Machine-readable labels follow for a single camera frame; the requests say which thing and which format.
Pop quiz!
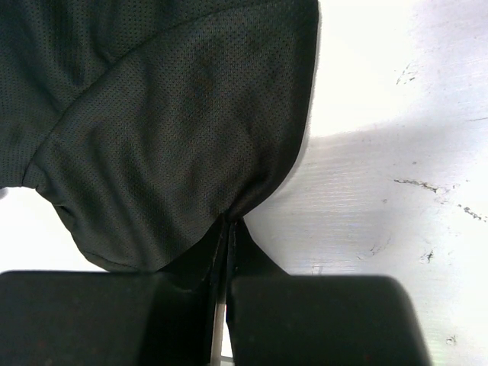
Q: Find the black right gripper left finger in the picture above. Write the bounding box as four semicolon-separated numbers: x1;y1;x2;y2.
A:
1;219;229;365

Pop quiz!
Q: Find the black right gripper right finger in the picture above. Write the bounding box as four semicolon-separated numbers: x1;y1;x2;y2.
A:
226;221;431;365

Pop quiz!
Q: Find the black t-shirt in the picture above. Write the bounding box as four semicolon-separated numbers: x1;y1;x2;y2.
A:
1;1;319;271

